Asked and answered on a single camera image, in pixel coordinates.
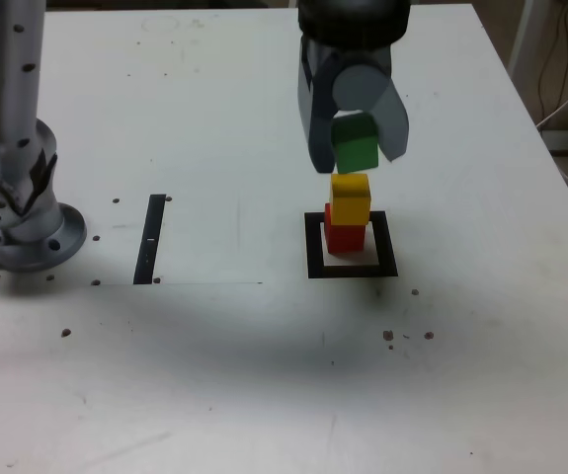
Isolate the white metal post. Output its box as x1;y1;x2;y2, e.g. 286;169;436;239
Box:
507;0;547;75

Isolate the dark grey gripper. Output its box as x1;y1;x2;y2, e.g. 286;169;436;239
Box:
296;39;410;174

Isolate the red cube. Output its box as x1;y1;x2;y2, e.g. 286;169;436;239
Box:
323;201;366;254

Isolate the black tape strip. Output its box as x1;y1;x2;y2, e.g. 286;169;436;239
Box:
132;194;167;286

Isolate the black tape square outline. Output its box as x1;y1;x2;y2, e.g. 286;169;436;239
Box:
303;210;399;279

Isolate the green cube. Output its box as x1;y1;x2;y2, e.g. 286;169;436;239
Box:
331;113;380;175

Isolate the yellow cube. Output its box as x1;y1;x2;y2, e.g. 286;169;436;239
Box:
330;172;372;226

